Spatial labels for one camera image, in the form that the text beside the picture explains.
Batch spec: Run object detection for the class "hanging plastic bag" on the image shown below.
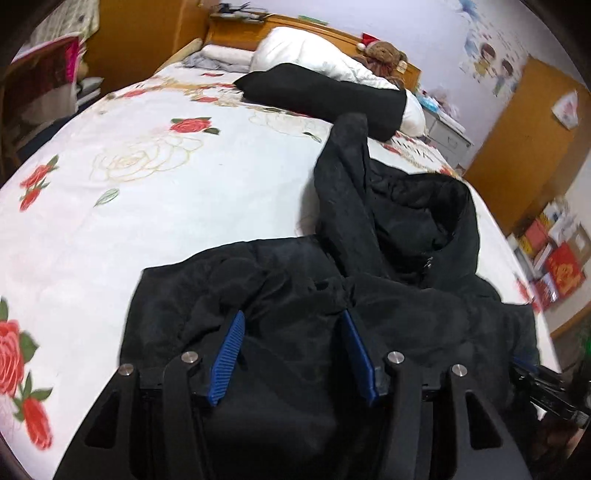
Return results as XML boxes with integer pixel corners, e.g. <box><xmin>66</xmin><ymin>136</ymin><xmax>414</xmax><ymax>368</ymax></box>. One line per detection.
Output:
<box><xmin>551</xmin><ymin>90</ymin><xmax>580</xmax><ymax>130</ymax></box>

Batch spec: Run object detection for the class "wooden wardrobe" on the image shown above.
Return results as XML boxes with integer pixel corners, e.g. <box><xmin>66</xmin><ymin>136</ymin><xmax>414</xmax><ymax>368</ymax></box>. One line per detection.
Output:
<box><xmin>85</xmin><ymin>0</ymin><xmax>211</xmax><ymax>95</ymax></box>

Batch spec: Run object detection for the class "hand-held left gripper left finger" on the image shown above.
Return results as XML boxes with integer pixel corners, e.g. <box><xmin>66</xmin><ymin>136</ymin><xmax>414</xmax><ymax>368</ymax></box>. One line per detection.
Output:
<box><xmin>53</xmin><ymin>310</ymin><xmax>245</xmax><ymax>480</ymax></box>

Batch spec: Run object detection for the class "pile of colourful boxes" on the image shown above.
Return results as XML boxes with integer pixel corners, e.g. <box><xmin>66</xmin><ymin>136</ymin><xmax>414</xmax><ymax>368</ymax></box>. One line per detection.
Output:
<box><xmin>508</xmin><ymin>196</ymin><xmax>591</xmax><ymax>315</ymax></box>

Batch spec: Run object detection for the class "wooden headboard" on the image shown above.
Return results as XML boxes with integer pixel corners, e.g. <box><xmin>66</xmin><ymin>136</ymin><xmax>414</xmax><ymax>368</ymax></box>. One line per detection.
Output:
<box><xmin>203</xmin><ymin>13</ymin><xmax>423</xmax><ymax>88</ymax></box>

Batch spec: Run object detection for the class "red plaid cloth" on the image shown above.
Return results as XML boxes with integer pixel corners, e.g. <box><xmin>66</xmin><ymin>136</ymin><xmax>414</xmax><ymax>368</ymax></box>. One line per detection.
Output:
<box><xmin>9</xmin><ymin>39</ymin><xmax>86</xmax><ymax>153</ymax></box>

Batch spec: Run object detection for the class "white duvet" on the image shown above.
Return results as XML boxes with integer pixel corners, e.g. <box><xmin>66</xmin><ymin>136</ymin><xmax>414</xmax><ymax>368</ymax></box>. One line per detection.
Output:
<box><xmin>252</xmin><ymin>26</ymin><xmax>428</xmax><ymax>137</ymax></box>

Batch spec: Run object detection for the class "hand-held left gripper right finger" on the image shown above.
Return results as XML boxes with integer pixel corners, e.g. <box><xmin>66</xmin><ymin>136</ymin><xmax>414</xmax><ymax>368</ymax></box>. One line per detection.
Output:
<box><xmin>341</xmin><ymin>310</ymin><xmax>534</xmax><ymax>480</ymax></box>

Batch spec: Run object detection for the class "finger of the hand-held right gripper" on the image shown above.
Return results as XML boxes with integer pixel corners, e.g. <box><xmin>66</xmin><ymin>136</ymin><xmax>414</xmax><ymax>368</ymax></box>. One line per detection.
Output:
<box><xmin>508</xmin><ymin>356</ymin><xmax>580</xmax><ymax>418</ymax></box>

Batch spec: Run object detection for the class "grey cloth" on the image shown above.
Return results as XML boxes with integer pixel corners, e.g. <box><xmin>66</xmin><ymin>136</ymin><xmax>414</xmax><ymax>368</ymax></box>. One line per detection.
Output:
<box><xmin>182</xmin><ymin>51</ymin><xmax>250</xmax><ymax>75</ymax></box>

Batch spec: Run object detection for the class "teddy bear with santa hat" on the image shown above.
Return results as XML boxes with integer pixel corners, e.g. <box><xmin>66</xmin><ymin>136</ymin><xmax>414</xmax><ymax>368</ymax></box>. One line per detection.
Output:
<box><xmin>356</xmin><ymin>33</ymin><xmax>409</xmax><ymax>86</ymax></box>

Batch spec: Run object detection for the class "wooden bed rail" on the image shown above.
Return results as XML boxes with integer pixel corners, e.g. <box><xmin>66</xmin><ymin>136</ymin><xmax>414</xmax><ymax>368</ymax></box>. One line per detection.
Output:
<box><xmin>154</xmin><ymin>38</ymin><xmax>205</xmax><ymax>75</ymax></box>

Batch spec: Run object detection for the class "black padded jacket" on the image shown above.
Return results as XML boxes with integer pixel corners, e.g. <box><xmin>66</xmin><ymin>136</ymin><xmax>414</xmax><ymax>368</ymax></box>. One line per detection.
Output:
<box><xmin>119</xmin><ymin>112</ymin><xmax>543</xmax><ymax>480</ymax></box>

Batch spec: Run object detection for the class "white pillow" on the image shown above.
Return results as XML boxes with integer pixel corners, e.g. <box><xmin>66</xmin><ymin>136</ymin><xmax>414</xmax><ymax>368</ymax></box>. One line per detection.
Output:
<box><xmin>203</xmin><ymin>44</ymin><xmax>257</xmax><ymax>70</ymax></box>

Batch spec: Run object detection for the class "bed with floral sheet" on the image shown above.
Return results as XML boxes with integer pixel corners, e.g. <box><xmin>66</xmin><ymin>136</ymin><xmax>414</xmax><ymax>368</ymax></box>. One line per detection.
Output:
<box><xmin>0</xmin><ymin>60</ymin><xmax>561</xmax><ymax>480</ymax></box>

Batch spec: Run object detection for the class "wooden door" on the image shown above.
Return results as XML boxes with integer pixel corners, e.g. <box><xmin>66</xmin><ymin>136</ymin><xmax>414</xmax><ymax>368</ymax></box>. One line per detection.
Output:
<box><xmin>464</xmin><ymin>55</ymin><xmax>591</xmax><ymax>236</ymax></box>

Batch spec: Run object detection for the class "black folded cloth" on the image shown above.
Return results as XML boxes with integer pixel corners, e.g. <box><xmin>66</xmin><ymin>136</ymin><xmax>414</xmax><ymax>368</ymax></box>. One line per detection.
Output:
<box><xmin>233</xmin><ymin>63</ymin><xmax>407</xmax><ymax>142</ymax></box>

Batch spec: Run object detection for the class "cartoon wall sticker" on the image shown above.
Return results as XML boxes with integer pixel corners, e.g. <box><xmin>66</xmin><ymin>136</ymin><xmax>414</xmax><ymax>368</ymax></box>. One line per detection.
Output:
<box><xmin>457</xmin><ymin>0</ymin><xmax>532</xmax><ymax>97</ymax></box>

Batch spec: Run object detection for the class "white nightstand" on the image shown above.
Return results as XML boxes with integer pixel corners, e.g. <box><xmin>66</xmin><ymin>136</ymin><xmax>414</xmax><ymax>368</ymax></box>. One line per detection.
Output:
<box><xmin>422</xmin><ymin>108</ymin><xmax>474</xmax><ymax>169</ymax></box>

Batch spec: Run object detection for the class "patterned curtain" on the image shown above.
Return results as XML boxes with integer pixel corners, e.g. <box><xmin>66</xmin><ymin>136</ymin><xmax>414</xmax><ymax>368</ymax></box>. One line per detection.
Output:
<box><xmin>28</xmin><ymin>0</ymin><xmax>100</xmax><ymax>49</ymax></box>

